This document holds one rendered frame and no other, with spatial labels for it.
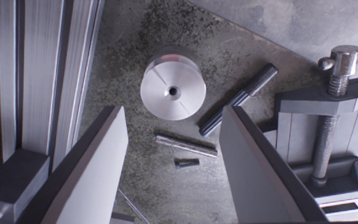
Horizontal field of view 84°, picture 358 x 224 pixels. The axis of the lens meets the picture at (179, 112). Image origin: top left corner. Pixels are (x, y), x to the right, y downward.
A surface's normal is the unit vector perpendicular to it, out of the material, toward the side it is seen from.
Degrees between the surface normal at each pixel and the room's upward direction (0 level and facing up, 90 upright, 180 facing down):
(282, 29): 0
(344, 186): 90
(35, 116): 0
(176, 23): 0
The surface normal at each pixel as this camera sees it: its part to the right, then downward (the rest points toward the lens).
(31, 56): 0.03, 0.52
